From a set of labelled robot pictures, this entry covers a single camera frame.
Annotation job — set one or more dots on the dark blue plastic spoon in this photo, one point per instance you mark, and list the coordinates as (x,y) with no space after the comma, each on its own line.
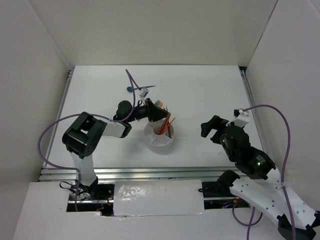
(131,89)

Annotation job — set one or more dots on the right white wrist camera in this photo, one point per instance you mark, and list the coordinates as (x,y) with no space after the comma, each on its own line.
(241,118)

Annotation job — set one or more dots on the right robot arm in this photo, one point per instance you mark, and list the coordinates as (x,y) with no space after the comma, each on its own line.
(295,220)

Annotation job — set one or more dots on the orange plastic knife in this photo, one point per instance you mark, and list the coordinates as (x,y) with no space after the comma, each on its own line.
(169,130)

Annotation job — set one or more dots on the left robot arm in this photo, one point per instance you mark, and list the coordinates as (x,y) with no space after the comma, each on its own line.
(82,137)

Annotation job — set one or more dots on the white divided round container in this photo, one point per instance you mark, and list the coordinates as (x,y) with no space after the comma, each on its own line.
(155,142)

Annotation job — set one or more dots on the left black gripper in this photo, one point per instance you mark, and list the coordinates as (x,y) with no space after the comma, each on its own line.
(153,112)

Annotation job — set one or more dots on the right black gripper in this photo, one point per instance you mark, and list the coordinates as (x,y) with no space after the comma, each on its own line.
(216,122)

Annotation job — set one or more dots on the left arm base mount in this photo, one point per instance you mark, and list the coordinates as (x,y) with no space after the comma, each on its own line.
(100,199)

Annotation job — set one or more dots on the white foam board cover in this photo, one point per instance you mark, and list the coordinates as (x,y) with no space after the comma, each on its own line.
(158,198)

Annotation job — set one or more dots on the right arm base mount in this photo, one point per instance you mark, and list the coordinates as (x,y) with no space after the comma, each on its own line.
(217,194)

